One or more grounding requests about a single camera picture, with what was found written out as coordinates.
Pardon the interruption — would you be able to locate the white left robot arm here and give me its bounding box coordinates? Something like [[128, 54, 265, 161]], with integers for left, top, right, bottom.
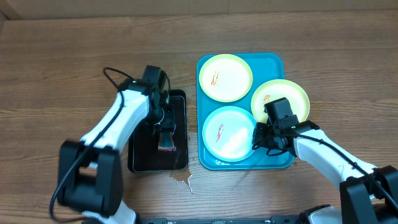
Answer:
[[49, 78, 177, 223]]

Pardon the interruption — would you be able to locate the orange green scrub sponge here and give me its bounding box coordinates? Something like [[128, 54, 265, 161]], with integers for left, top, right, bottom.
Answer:
[[158, 132, 175, 151]]

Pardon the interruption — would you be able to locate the light blue plate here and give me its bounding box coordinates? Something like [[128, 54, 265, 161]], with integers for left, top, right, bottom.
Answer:
[[202, 106, 256, 162]]

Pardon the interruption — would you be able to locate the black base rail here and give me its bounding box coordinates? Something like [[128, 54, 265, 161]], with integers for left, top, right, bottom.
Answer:
[[136, 215, 300, 224]]

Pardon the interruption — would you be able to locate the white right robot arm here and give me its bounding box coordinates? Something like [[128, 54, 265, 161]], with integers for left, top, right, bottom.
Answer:
[[252, 121, 397, 223]]

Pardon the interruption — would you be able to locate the black water tray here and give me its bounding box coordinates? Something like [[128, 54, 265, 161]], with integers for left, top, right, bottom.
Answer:
[[127, 90, 188, 172]]

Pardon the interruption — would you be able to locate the teal serving tray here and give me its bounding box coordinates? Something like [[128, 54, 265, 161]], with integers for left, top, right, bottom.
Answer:
[[197, 53, 294, 170]]

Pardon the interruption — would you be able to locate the yellow plate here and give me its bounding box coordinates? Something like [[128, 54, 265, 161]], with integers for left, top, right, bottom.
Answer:
[[251, 79, 310, 123], [198, 54, 253, 103]]

